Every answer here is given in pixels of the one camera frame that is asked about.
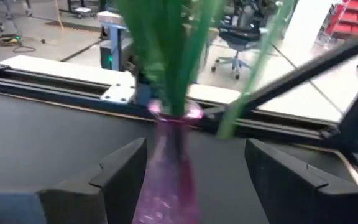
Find silver frame bracket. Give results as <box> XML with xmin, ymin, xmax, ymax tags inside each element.
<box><xmin>99</xmin><ymin>83</ymin><xmax>137</xmax><ymax>104</ymax></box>

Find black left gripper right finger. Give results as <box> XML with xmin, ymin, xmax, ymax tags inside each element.
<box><xmin>244</xmin><ymin>138</ymin><xmax>358</xmax><ymax>224</ymax></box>

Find grey pedestal with green light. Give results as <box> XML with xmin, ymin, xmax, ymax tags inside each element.
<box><xmin>96</xmin><ymin>11</ymin><xmax>136</xmax><ymax>72</ymax></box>

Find pink artificial tulip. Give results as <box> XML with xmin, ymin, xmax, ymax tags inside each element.
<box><xmin>218</xmin><ymin>0</ymin><xmax>296</xmax><ymax>140</ymax></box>

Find purple glass vase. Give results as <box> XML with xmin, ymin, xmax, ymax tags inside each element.
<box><xmin>131</xmin><ymin>98</ymin><xmax>205</xmax><ymax>224</ymax></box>

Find floor cable bundle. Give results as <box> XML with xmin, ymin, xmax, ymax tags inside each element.
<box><xmin>0</xmin><ymin>33</ymin><xmax>37</xmax><ymax>54</ymax></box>

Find black diagonal frame strut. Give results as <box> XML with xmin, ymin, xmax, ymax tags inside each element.
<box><xmin>203</xmin><ymin>30</ymin><xmax>358</xmax><ymax>125</ymax></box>

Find wheeled cart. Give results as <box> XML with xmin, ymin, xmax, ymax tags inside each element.
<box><xmin>67</xmin><ymin>0</ymin><xmax>98</xmax><ymax>20</ymax></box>

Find black office chair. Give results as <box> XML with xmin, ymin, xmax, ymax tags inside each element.
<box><xmin>210</xmin><ymin>17</ymin><xmax>262</xmax><ymax>81</ymax></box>

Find dense red flower bunch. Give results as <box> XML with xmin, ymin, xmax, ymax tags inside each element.
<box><xmin>116</xmin><ymin>0</ymin><xmax>180</xmax><ymax>119</ymax></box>

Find red storage bins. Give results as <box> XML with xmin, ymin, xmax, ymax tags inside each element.
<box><xmin>320</xmin><ymin>0</ymin><xmax>358</xmax><ymax>35</ymax></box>

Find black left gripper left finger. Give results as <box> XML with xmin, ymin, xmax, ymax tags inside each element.
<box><xmin>0</xmin><ymin>138</ymin><xmax>148</xmax><ymax>224</ymax></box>

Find black aluminium table frame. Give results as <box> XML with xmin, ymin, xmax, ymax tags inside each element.
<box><xmin>0</xmin><ymin>60</ymin><xmax>358</xmax><ymax>190</ymax></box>

